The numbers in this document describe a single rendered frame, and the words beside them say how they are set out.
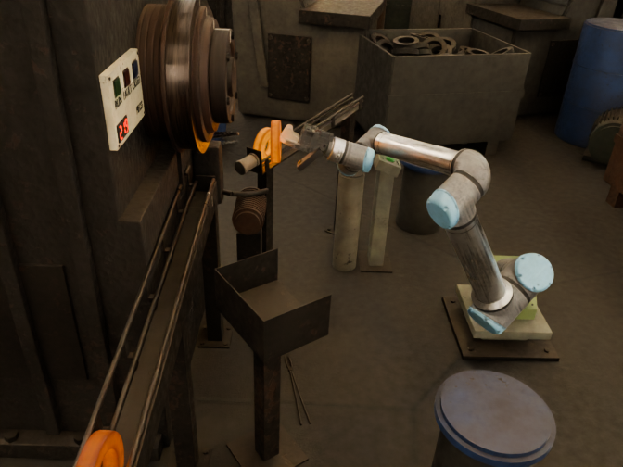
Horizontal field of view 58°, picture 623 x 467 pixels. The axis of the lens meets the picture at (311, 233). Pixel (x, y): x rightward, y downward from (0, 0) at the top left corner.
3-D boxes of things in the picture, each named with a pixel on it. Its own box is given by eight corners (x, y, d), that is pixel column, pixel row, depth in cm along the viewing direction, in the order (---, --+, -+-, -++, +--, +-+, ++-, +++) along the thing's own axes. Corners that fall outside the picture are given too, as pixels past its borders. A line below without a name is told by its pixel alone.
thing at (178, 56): (172, 177, 166) (157, 6, 141) (199, 121, 206) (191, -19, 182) (195, 178, 166) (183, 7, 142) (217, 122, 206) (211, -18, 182)
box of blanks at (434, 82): (380, 164, 397) (393, 51, 358) (343, 122, 466) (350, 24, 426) (509, 155, 423) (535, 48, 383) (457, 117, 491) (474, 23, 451)
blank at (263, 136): (260, 170, 239) (267, 172, 238) (247, 149, 226) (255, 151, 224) (277, 142, 244) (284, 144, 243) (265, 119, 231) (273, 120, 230)
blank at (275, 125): (269, 132, 197) (279, 132, 197) (272, 112, 209) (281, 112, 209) (271, 170, 206) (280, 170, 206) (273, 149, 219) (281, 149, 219)
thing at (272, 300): (263, 504, 174) (263, 321, 137) (223, 444, 192) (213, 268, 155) (318, 472, 184) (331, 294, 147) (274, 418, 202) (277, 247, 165)
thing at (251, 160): (235, 172, 227) (233, 159, 224) (248, 163, 233) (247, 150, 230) (246, 177, 224) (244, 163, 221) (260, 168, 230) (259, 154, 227)
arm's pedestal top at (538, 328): (524, 293, 260) (526, 285, 258) (550, 340, 233) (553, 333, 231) (454, 291, 259) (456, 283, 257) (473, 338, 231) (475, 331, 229)
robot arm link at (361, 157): (365, 176, 217) (373, 171, 207) (335, 166, 215) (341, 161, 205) (372, 153, 218) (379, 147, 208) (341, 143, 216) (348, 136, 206)
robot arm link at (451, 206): (531, 312, 217) (483, 177, 168) (502, 345, 213) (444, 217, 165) (499, 294, 228) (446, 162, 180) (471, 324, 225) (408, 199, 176)
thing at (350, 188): (332, 271, 282) (339, 176, 255) (331, 258, 292) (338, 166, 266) (356, 272, 282) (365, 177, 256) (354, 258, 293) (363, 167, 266)
